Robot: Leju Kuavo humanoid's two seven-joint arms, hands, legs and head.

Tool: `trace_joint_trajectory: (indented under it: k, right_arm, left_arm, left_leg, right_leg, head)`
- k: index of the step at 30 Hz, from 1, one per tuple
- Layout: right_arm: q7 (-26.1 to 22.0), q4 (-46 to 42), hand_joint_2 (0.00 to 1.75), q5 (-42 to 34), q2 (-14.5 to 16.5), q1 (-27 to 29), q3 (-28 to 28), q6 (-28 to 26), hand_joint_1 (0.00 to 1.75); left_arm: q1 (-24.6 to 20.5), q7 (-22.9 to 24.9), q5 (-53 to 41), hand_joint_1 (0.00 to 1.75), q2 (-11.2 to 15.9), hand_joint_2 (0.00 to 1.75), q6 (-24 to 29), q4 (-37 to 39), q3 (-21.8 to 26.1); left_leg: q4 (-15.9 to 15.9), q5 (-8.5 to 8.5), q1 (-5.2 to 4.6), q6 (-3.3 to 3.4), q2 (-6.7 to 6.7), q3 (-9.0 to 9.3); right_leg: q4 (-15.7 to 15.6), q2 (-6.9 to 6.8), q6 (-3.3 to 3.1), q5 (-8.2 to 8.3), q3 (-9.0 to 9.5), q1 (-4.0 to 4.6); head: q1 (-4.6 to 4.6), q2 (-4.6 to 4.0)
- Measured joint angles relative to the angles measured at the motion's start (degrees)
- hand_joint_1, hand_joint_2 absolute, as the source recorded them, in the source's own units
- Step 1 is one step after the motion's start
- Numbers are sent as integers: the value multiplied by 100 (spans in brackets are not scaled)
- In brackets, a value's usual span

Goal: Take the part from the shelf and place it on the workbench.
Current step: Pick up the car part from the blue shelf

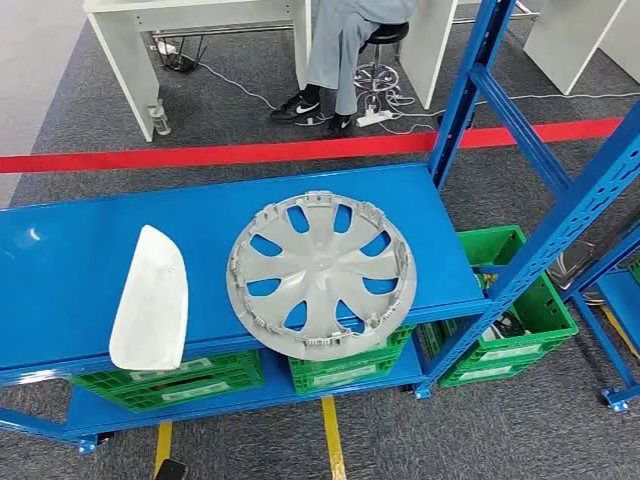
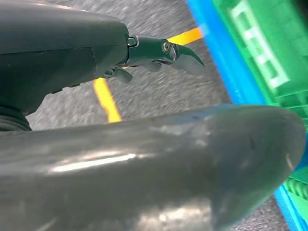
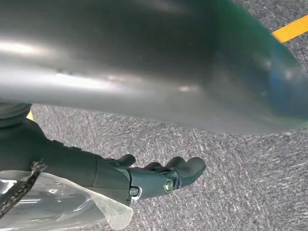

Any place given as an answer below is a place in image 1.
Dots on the person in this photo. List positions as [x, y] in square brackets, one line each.
[340, 40]

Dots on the green plastic crate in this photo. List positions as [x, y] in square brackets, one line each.
[545, 311]
[235, 392]
[220, 366]
[465, 376]
[310, 383]
[395, 341]
[635, 270]

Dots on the black round stool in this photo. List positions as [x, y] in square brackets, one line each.
[390, 32]

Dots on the white curved plastic panel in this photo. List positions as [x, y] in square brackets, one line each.
[150, 305]

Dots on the grey plastic wheel cover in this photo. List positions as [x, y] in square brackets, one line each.
[320, 265]

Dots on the yellow floor tape square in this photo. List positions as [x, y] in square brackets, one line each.
[620, 334]
[332, 437]

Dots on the white power strip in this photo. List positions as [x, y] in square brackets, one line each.
[372, 118]

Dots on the blue metal shelf rack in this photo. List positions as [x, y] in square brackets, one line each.
[100, 265]
[620, 298]

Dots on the clear water bottle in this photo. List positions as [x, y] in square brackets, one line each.
[160, 120]

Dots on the red barrier belt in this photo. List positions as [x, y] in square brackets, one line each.
[250, 154]

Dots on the chrome barrier stanchion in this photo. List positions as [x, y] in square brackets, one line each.
[570, 265]

